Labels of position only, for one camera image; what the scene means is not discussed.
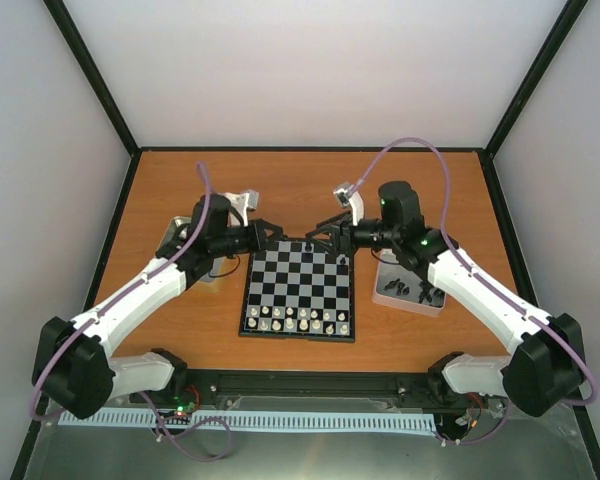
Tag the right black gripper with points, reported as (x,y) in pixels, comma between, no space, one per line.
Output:
(341,227)

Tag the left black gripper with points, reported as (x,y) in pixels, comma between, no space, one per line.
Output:
(259,240)

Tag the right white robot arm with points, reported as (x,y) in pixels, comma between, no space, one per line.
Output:
(544,363)

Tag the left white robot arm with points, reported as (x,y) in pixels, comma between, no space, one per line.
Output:
(75,365)

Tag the left green-lit circuit board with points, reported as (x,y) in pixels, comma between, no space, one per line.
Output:
(186,405)

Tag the black and silver chessboard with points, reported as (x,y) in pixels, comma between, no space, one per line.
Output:
(283,276)

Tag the right pink tray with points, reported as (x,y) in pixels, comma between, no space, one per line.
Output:
(423,299)

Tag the left metal tray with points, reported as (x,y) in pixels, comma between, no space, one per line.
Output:
(207,271)

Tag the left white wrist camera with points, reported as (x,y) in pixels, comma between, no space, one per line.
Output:
(241,204)

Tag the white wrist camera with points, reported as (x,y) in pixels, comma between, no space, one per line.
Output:
(351,200)
(241,204)

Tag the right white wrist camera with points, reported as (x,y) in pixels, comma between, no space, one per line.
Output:
(351,200)

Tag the light blue cable duct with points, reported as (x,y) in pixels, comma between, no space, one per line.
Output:
(262,421)

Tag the black aluminium frame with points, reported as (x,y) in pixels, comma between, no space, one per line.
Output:
(565,21)

